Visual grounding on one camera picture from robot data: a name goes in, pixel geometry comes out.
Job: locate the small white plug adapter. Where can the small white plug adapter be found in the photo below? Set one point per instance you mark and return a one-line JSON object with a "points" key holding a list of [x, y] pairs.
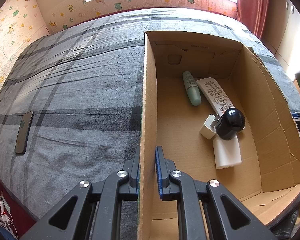
{"points": [[208, 129]]}

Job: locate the teal cosmetic tube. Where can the teal cosmetic tube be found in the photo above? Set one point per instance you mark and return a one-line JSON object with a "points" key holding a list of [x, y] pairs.
{"points": [[192, 89]]}

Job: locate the beige wardrobe cabinet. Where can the beige wardrobe cabinet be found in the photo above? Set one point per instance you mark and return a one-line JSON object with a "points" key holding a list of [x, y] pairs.
{"points": [[281, 34]]}

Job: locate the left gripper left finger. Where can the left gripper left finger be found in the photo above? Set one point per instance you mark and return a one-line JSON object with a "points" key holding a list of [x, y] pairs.
{"points": [[91, 210]]}

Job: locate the black smartphone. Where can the black smartphone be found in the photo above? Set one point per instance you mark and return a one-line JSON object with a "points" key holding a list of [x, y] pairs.
{"points": [[23, 133]]}

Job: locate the large white charger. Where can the large white charger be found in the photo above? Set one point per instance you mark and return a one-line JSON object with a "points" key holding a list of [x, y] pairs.
{"points": [[227, 152]]}

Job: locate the red curtain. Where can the red curtain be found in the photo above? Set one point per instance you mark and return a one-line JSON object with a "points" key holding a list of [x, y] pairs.
{"points": [[252, 13]]}

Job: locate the grey plaid bed blanket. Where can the grey plaid bed blanket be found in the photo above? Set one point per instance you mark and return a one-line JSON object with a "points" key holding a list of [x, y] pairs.
{"points": [[84, 85]]}

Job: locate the brown cardboard box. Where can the brown cardboard box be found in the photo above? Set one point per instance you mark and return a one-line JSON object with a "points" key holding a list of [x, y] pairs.
{"points": [[267, 181]]}

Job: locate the black round-top bottle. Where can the black round-top bottle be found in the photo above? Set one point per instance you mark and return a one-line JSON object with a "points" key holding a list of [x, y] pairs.
{"points": [[230, 124]]}

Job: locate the white remote control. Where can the white remote control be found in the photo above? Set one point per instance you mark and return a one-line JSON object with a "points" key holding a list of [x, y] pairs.
{"points": [[215, 95]]}

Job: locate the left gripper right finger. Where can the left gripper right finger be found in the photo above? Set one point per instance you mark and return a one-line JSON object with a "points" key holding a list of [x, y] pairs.
{"points": [[206, 210]]}

